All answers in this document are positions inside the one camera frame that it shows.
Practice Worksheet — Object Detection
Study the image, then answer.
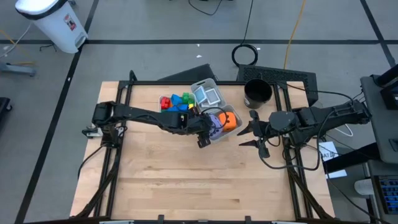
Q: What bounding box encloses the small grey plastic bin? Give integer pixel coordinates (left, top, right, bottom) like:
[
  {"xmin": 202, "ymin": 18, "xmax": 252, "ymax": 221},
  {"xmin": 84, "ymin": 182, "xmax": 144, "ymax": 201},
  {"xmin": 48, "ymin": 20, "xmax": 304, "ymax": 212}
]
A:
[{"xmin": 190, "ymin": 78, "xmax": 228, "ymax": 110}]

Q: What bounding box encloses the black coiled hanging cable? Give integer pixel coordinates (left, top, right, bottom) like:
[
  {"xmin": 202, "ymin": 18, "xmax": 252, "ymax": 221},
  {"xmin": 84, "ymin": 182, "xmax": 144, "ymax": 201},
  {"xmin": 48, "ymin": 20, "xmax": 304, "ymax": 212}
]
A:
[{"xmin": 231, "ymin": 0, "xmax": 259, "ymax": 67}]

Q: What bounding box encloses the grey chair base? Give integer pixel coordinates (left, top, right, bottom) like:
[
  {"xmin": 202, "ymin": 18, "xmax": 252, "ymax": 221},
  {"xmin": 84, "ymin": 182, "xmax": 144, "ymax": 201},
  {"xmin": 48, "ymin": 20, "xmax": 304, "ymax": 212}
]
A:
[{"xmin": 0, "ymin": 61, "xmax": 37, "ymax": 78}]

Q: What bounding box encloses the red building block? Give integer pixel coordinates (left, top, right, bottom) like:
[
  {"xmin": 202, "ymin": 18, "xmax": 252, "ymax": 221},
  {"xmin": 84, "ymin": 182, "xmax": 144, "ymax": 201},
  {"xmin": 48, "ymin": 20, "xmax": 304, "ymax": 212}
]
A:
[{"xmin": 160, "ymin": 96, "xmax": 172, "ymax": 111}]

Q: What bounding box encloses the black desk monitor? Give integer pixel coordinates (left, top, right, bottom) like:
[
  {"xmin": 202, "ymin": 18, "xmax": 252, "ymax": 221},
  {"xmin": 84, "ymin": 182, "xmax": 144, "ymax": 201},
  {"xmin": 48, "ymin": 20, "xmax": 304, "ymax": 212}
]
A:
[{"xmin": 369, "ymin": 63, "xmax": 398, "ymax": 110}]

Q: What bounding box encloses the black perforated case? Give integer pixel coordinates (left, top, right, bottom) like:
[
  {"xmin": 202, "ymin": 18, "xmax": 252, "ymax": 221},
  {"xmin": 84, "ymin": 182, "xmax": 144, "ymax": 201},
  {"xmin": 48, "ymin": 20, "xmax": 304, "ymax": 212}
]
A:
[{"xmin": 236, "ymin": 64, "xmax": 319, "ymax": 106}]

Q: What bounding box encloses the white teal card box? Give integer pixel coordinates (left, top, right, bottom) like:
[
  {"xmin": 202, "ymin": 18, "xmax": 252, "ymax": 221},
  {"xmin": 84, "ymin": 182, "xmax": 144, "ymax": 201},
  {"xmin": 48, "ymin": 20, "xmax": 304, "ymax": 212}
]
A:
[{"xmin": 193, "ymin": 85, "xmax": 208, "ymax": 105}]

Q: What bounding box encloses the black cup with white logo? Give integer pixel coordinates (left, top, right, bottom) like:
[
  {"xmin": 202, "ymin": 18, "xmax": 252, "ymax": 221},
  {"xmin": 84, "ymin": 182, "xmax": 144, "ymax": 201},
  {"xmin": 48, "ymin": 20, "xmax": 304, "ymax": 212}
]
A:
[{"xmin": 243, "ymin": 78, "xmax": 274, "ymax": 110}]

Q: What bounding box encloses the white plastic bin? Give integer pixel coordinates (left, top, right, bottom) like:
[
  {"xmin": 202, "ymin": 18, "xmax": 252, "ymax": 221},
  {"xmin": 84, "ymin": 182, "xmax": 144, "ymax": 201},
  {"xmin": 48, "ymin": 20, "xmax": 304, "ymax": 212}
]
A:
[{"xmin": 159, "ymin": 92, "xmax": 197, "ymax": 113}]

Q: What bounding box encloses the grey desk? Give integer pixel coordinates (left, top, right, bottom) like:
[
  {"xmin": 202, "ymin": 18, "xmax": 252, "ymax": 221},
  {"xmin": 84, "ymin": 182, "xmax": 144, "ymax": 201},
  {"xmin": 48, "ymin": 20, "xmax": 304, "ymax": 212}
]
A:
[{"xmin": 360, "ymin": 74, "xmax": 398, "ymax": 164}]

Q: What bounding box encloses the white paper sheet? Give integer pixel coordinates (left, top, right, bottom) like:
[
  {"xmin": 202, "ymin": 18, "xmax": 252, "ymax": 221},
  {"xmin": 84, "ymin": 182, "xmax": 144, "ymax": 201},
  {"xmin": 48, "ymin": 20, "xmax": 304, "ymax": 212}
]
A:
[
  {"xmin": 325, "ymin": 169, "xmax": 348, "ymax": 180},
  {"xmin": 317, "ymin": 141, "xmax": 340, "ymax": 162}
]

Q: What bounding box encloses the white trash can black rim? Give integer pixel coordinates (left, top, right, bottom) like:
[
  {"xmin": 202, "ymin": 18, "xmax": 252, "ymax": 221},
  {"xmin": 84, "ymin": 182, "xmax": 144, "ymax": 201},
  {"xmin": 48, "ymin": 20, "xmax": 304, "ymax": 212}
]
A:
[{"xmin": 14, "ymin": 0, "xmax": 89, "ymax": 55}]

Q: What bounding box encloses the black floor object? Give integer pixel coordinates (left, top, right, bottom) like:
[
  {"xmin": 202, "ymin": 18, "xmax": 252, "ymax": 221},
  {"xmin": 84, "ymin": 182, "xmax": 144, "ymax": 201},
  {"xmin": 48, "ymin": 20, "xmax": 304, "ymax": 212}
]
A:
[{"xmin": 0, "ymin": 96, "xmax": 13, "ymax": 121}]

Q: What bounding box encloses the keyboard with coloured lights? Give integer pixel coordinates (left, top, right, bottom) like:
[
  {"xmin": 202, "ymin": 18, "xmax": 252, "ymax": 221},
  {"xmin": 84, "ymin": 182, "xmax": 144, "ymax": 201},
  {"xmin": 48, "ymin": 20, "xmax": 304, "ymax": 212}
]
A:
[{"xmin": 374, "ymin": 174, "xmax": 398, "ymax": 215}]

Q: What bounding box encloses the large grey plastic bin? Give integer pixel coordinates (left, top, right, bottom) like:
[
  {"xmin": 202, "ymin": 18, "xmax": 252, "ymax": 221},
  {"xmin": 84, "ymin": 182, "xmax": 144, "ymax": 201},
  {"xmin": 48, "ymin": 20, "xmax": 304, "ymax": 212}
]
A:
[{"xmin": 201, "ymin": 104, "xmax": 244, "ymax": 143}]

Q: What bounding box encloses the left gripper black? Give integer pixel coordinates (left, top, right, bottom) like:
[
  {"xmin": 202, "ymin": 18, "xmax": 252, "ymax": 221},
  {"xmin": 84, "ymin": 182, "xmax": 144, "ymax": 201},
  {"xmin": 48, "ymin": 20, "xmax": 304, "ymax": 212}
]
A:
[{"xmin": 187, "ymin": 106, "xmax": 216, "ymax": 149}]

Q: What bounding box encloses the purple foam die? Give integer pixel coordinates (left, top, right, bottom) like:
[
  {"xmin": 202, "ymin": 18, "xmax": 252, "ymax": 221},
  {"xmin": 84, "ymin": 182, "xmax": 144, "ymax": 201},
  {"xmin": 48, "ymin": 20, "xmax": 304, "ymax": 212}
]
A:
[{"xmin": 208, "ymin": 114, "xmax": 226, "ymax": 141}]

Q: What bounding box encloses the yellow hanging cable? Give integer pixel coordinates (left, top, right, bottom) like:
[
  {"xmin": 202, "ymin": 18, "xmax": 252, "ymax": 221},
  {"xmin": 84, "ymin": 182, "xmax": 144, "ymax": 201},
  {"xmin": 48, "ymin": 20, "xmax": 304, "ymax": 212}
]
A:
[{"xmin": 283, "ymin": 0, "xmax": 307, "ymax": 70}]

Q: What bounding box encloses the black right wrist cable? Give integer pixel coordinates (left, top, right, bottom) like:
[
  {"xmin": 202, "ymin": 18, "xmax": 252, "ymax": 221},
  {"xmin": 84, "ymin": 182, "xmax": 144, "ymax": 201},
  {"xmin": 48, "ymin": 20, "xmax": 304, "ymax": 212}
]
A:
[{"xmin": 258, "ymin": 110, "xmax": 335, "ymax": 172}]

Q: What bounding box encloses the large blue building block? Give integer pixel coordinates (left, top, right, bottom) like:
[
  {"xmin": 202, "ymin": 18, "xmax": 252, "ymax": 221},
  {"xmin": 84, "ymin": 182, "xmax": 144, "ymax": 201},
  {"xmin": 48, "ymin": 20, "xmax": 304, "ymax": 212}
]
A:
[{"xmin": 167, "ymin": 104, "xmax": 190, "ymax": 113}]

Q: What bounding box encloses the grey rounded object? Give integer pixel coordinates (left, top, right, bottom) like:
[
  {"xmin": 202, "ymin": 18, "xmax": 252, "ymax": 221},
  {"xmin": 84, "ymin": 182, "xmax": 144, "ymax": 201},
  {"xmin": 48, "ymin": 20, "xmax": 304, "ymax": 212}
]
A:
[{"xmin": 354, "ymin": 179, "xmax": 376, "ymax": 197}]

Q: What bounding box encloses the black flat panel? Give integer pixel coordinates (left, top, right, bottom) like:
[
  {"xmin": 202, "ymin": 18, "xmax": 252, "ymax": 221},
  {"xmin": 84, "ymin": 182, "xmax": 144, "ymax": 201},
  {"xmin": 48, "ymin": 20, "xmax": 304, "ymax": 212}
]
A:
[{"xmin": 157, "ymin": 63, "xmax": 218, "ymax": 82}]

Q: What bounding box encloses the orange foam die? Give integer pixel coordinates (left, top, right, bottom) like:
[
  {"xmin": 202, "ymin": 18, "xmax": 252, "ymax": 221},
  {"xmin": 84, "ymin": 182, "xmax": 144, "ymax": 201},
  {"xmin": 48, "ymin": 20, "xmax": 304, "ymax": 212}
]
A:
[{"xmin": 218, "ymin": 111, "xmax": 238, "ymax": 133}]

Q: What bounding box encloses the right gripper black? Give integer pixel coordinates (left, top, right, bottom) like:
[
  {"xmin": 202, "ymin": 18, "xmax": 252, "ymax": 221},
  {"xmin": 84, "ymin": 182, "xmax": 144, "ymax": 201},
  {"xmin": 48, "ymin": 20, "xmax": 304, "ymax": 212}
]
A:
[{"xmin": 236, "ymin": 109, "xmax": 272, "ymax": 159}]

